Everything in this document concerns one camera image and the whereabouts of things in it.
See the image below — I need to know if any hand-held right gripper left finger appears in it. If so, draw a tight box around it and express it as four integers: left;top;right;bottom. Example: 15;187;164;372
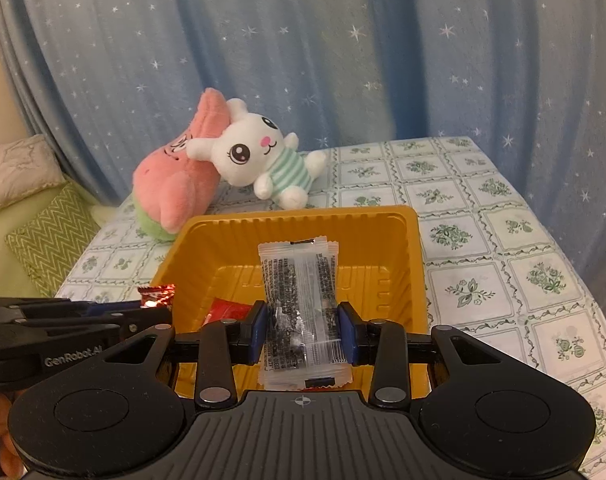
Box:
101;301;270;408

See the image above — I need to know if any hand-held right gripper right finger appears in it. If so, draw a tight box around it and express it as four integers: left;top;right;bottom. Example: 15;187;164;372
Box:
337;302;509;408

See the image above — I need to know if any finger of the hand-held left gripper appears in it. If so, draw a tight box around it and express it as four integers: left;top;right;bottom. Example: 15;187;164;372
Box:
0;297;146;322
13;307;173;346

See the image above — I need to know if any red foil candy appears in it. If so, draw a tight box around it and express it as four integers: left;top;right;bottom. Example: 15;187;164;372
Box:
137;283;177;310

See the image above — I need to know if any red snack packet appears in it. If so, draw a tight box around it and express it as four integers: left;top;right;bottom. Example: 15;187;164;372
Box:
204;297;252;329

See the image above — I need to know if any clear black-speckled snack packet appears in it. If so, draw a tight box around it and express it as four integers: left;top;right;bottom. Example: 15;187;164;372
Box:
257;236;352;392

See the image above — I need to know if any yellow plastic tray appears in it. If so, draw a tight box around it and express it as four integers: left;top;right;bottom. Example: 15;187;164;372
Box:
150;205;432;399

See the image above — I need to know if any green zigzag cushion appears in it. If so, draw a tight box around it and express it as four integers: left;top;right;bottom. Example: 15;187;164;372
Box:
4;180;102;299

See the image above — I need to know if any pink star plush toy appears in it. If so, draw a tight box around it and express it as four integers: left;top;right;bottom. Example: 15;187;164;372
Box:
134;87;232;242

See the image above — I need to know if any green floral tablecloth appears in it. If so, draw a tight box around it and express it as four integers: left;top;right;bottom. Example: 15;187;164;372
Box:
54;136;606;480

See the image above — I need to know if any beige cushion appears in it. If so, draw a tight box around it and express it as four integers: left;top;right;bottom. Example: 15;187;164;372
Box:
0;133;66;214

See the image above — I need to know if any white bunny plush toy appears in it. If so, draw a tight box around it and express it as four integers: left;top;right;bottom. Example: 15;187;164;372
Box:
185;98;329;210

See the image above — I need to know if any blue star-print curtain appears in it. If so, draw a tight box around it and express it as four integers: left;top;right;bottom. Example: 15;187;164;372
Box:
0;0;606;348

